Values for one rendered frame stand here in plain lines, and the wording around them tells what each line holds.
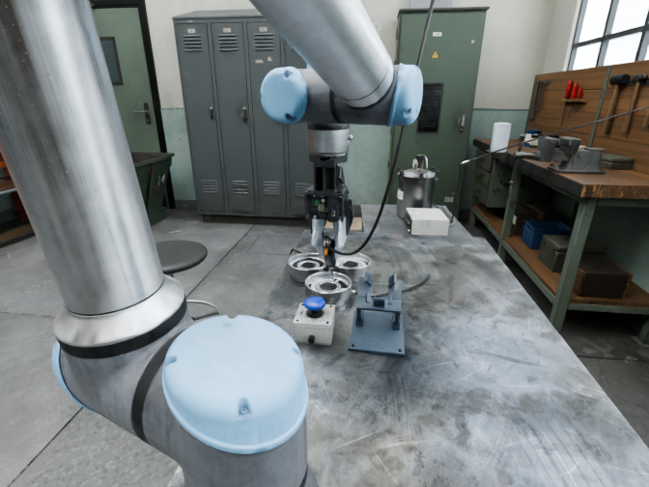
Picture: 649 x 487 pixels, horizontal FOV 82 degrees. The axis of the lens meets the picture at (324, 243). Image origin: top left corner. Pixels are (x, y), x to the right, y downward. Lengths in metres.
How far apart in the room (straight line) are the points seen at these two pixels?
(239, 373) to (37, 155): 0.21
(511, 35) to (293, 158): 2.27
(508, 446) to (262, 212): 3.42
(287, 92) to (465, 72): 3.24
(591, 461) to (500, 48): 3.81
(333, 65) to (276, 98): 0.17
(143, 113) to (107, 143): 4.35
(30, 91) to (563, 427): 0.69
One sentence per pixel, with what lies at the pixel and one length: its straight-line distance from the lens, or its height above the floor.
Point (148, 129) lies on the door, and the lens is 4.69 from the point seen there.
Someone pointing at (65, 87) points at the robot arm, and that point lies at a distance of 0.33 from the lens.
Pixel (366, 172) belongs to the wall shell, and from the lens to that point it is 4.06.
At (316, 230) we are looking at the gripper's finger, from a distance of 0.73.
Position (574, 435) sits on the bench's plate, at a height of 0.80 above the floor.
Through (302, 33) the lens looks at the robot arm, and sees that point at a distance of 0.36.
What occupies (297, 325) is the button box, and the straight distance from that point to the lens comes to 0.70.
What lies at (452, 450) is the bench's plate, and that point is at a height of 0.80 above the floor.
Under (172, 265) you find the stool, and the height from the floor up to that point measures 0.62.
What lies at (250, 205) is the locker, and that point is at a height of 0.22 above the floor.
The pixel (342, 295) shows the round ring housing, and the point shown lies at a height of 0.83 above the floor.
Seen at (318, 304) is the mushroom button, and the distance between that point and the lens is 0.69.
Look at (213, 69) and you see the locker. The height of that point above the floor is 1.46.
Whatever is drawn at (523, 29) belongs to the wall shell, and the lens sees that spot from 4.24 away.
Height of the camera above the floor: 1.23
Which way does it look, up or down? 22 degrees down
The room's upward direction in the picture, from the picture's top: straight up
